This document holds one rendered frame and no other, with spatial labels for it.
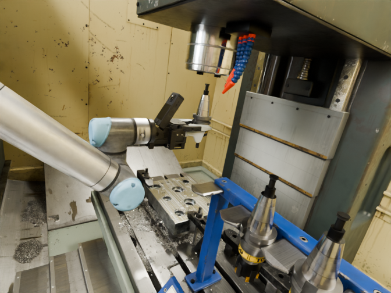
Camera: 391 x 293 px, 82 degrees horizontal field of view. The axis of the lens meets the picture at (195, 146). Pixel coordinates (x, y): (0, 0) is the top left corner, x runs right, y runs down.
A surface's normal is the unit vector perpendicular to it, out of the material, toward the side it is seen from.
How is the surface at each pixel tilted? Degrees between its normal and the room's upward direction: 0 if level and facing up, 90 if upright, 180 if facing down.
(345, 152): 90
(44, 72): 90
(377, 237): 90
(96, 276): 7
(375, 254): 90
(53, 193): 24
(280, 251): 0
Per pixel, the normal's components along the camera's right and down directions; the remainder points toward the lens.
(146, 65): 0.54, 0.34
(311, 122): -0.83, 0.05
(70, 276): 0.08, -0.97
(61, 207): 0.36, -0.72
